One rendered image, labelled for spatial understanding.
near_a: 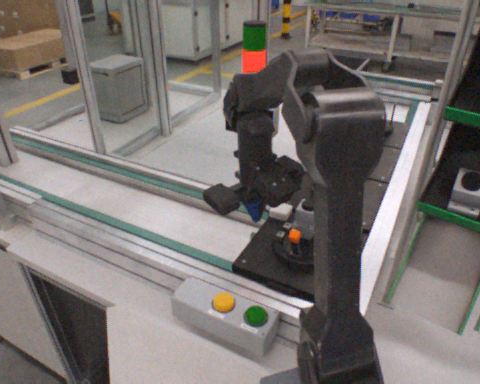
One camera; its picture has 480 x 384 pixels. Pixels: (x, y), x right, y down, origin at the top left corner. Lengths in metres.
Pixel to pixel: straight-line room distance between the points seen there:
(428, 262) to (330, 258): 0.43
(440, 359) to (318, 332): 0.51
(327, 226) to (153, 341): 0.58
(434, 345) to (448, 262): 0.21
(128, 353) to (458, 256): 0.66
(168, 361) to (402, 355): 0.47
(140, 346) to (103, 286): 0.21
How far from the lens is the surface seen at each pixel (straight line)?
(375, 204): 1.09
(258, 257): 0.88
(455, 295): 0.81
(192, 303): 0.80
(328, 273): 0.41
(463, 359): 0.95
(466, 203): 0.68
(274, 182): 0.63
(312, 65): 0.42
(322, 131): 0.35
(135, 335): 0.90
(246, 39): 0.87
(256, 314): 0.77
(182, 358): 0.85
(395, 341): 0.92
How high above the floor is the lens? 1.56
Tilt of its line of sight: 33 degrees down
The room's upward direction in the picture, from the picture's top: straight up
